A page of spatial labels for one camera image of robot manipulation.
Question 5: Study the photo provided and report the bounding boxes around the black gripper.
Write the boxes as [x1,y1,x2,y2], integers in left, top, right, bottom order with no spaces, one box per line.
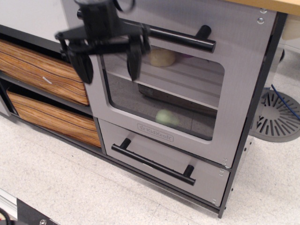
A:
[55,2,150,84]

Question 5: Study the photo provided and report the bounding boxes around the black oven door handle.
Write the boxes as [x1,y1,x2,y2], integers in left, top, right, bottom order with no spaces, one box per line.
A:
[68,16,216,55]

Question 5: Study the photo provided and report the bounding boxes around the grey oven door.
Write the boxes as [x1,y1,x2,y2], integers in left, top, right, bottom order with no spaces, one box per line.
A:
[86,0,276,168]

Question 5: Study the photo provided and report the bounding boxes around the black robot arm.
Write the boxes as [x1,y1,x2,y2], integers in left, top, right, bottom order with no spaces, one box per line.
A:
[55,0,150,84]

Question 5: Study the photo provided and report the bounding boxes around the beige toy potato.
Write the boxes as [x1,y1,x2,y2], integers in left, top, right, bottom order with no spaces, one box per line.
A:
[149,49,176,67]

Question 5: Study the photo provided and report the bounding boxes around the upper wood-pattern bin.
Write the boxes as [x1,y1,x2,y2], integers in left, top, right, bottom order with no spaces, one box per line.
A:
[0,39,89,106]

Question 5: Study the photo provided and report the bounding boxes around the wood-pattern bin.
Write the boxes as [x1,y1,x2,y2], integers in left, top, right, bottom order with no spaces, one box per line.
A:
[0,39,89,106]
[7,88,101,148]

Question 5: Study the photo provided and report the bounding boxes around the lower wood-pattern bin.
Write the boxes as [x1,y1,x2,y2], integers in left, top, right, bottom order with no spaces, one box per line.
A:
[7,88,101,148]

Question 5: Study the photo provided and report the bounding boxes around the green toy pear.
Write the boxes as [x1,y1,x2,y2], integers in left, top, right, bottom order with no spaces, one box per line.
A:
[155,109,180,127]

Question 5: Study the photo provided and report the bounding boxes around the black toy kitchen cabinet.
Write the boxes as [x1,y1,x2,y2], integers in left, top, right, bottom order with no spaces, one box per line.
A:
[0,12,287,218]

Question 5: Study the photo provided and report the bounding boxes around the grey lower drawer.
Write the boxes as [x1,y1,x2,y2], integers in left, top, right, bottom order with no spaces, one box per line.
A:
[98,120,229,206]

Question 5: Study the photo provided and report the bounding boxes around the grey round slotted base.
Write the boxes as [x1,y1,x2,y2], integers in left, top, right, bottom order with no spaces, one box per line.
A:
[249,90,300,143]

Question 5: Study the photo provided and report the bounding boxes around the wooden countertop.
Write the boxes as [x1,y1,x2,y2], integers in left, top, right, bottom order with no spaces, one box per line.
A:
[228,0,300,16]

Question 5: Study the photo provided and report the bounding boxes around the blue cable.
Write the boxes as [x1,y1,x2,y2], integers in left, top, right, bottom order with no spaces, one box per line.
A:
[270,83,300,120]

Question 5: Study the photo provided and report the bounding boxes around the black base plate with screw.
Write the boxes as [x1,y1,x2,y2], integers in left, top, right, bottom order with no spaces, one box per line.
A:
[0,198,61,225]

